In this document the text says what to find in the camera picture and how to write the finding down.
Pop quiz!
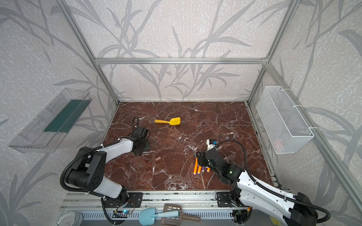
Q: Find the orange highlighter pen group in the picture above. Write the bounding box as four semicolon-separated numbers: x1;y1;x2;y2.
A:
193;158;198;175

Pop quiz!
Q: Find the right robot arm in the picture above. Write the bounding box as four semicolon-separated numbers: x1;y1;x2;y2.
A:
196;148;331;226

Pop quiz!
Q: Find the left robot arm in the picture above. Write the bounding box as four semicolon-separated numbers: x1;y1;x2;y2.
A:
60;127;150;203

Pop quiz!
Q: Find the yellow toy shovel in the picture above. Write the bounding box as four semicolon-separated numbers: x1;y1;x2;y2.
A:
154;117;181;126

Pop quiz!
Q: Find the light blue toy shovel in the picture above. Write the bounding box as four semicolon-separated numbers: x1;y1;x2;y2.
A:
138;208;180;226

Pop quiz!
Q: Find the brown toy spatula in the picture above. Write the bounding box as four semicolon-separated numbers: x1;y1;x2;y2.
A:
159;203;201;226

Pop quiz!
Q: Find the yellow green tape roll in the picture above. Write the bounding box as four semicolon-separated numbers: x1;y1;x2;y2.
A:
269;216;283;226

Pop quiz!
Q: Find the clear round lid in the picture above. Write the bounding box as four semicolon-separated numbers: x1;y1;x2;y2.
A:
56;211;84;226

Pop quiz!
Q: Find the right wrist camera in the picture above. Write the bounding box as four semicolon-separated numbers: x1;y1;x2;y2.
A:
206;139;217;151

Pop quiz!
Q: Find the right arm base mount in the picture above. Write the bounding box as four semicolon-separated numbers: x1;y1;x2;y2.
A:
215;190;244;208

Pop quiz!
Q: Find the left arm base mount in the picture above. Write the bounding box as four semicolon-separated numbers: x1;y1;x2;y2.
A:
104;191;143;209

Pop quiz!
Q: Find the white wire mesh basket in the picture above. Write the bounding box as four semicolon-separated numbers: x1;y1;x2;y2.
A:
256;86;314;154

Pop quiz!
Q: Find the aluminium front rail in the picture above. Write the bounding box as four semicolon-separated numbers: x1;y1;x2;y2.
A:
67;190;295;211

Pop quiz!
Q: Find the clear plastic wall bin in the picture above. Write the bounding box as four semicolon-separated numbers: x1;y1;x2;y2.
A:
9;88;92;153

